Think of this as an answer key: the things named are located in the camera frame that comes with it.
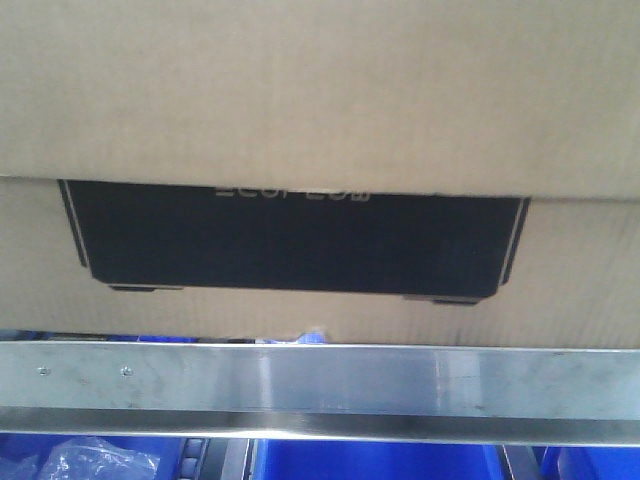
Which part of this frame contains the blue plastic bin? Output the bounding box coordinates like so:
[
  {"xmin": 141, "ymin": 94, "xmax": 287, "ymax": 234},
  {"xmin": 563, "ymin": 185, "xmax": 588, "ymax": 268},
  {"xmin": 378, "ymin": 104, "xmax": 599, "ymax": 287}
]
[
  {"xmin": 1, "ymin": 433, "xmax": 183, "ymax": 479},
  {"xmin": 253, "ymin": 440, "xmax": 504, "ymax": 479},
  {"xmin": 534, "ymin": 446, "xmax": 639, "ymax": 480}
]

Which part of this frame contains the right blue plastic bin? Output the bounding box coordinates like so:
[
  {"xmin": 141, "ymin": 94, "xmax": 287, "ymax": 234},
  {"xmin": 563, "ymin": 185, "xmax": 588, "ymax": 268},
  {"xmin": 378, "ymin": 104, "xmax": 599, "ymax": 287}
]
[{"xmin": 534, "ymin": 446, "xmax": 639, "ymax": 480}]

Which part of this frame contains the brown cardboard box black print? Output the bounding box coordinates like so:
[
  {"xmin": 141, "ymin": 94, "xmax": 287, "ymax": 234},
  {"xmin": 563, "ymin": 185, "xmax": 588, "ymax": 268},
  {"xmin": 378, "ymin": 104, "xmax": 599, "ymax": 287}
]
[{"xmin": 1, "ymin": 1, "xmax": 639, "ymax": 349}]

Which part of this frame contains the middle blue plastic bin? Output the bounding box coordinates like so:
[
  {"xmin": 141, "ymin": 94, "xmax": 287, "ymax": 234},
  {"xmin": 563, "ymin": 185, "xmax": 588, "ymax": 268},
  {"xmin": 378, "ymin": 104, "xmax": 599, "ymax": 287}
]
[{"xmin": 253, "ymin": 440, "xmax": 504, "ymax": 479}]

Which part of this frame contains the left blue plastic bin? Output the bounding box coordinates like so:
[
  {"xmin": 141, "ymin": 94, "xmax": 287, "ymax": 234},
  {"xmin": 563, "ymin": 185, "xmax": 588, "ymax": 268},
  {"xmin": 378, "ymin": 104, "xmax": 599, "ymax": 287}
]
[{"xmin": 1, "ymin": 433, "xmax": 183, "ymax": 479}]

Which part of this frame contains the metal shelf rail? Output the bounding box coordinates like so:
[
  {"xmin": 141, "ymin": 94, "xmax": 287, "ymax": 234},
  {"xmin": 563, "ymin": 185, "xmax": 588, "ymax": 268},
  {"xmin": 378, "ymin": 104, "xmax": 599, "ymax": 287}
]
[{"xmin": 1, "ymin": 341, "xmax": 639, "ymax": 446}]

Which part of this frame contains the clear plastic bag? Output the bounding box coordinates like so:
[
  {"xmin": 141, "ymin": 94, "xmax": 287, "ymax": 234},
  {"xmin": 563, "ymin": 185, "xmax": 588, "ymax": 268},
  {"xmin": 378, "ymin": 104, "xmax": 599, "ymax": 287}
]
[{"xmin": 37, "ymin": 437, "xmax": 161, "ymax": 480}]

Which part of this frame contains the grey shelf upright post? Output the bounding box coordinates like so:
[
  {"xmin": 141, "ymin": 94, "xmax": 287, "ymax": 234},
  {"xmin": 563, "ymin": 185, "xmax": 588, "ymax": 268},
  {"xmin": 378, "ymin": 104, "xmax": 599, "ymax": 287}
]
[{"xmin": 177, "ymin": 438, "xmax": 256, "ymax": 480}]

